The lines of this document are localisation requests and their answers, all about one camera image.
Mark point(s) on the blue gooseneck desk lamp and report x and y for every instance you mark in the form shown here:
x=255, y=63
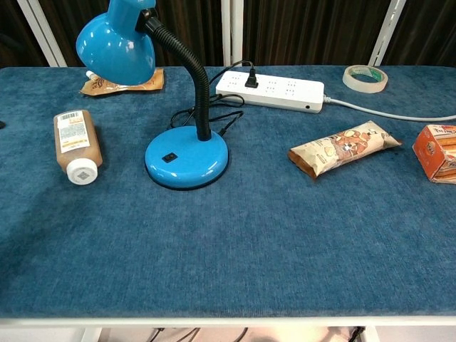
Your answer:
x=187, y=158

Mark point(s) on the white slanted frame post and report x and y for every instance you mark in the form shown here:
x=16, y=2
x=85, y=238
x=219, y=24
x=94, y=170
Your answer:
x=42, y=32
x=386, y=32

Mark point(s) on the blue velvet table cloth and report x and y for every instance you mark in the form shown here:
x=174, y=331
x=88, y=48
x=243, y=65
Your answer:
x=228, y=249

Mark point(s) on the white table leg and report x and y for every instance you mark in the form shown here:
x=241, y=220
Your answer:
x=91, y=335
x=370, y=335

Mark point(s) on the brown sauce bottle white cap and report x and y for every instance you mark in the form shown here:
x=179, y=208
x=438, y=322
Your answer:
x=76, y=142

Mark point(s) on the beige masking tape roll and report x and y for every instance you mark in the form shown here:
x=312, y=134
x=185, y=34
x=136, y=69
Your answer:
x=364, y=88

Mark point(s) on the dark brown curtain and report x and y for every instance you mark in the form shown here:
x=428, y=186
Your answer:
x=306, y=32

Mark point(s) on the orange carton box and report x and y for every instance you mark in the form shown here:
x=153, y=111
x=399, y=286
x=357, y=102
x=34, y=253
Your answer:
x=436, y=153

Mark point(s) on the brown spout pouch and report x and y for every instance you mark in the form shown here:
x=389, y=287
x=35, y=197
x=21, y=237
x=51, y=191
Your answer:
x=155, y=82

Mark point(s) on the white power strip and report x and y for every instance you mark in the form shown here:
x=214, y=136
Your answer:
x=278, y=93

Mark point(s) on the white upright frame post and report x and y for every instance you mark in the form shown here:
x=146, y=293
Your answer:
x=232, y=32

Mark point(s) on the beige snack bar packet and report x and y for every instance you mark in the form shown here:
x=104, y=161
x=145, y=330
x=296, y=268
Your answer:
x=342, y=147

